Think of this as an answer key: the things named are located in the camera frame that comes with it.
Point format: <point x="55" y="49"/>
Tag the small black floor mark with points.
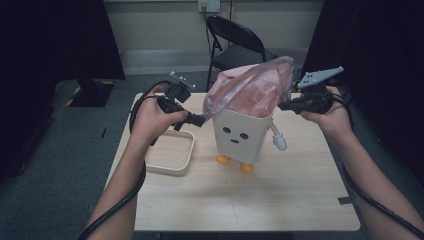
<point x="103" y="132"/>

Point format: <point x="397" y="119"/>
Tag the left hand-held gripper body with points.
<point x="176" y="95"/>

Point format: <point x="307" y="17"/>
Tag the person's left hand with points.
<point x="150" y="121"/>

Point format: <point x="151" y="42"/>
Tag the black folding chair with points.
<point x="233" y="31"/>

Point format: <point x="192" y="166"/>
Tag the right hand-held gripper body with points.
<point x="315" y="100"/>

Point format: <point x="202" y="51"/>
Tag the grey tape piece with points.
<point x="345" y="200"/>

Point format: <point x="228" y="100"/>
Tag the pink plastic trash bag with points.
<point x="253" y="96"/>

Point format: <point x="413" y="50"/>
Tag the person's right hand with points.
<point x="335" y="118"/>

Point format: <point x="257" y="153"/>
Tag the dark curtain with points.
<point x="50" y="50"/>
<point x="376" y="40"/>

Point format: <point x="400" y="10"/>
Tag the black striped stand base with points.
<point x="90" y="95"/>

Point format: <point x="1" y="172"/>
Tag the white wall socket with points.
<point x="209" y="5"/>

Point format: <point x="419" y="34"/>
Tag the white cartoon-face trash bin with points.
<point x="240" y="146"/>

